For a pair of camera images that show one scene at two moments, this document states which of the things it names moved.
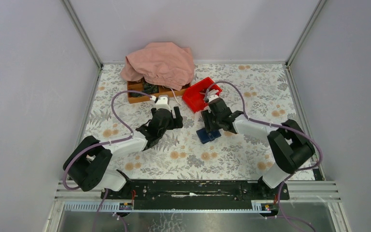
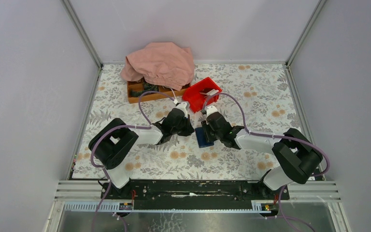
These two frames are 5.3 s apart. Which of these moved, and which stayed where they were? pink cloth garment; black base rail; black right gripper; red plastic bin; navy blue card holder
Moved: navy blue card holder; black right gripper
Stayed: pink cloth garment; red plastic bin; black base rail
